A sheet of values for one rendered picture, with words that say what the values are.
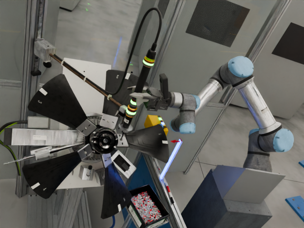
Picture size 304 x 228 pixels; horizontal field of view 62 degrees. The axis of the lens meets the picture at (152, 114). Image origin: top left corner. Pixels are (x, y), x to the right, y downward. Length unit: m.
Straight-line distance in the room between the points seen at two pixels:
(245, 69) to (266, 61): 3.58
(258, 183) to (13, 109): 1.62
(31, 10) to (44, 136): 0.63
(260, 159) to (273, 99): 3.98
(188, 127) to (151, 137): 0.23
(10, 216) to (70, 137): 1.19
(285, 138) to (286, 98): 4.15
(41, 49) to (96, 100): 0.38
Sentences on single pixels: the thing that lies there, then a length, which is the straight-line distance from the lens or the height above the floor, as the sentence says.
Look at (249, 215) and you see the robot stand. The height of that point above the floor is 0.99.
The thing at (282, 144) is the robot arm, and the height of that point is 1.42.
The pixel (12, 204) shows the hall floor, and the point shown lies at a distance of 2.40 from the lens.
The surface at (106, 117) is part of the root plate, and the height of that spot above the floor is 1.26.
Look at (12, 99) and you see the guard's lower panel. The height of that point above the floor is 0.87.
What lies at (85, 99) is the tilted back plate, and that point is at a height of 1.20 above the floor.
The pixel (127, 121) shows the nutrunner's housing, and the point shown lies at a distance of 1.16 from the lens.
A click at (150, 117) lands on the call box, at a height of 1.07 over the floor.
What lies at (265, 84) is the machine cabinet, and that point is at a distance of 5.15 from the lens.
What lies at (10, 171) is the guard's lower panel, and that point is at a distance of 2.42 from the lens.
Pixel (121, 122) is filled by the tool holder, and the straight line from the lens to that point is 1.19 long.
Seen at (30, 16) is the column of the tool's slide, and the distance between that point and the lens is 1.50.
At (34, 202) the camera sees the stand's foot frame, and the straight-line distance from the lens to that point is 2.31.
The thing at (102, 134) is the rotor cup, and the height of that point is 1.24.
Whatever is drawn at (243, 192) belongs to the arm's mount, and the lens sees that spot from 1.54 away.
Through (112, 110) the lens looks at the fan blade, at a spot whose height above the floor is 1.30.
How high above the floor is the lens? 1.99
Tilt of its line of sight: 32 degrees down
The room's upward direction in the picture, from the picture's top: 22 degrees clockwise
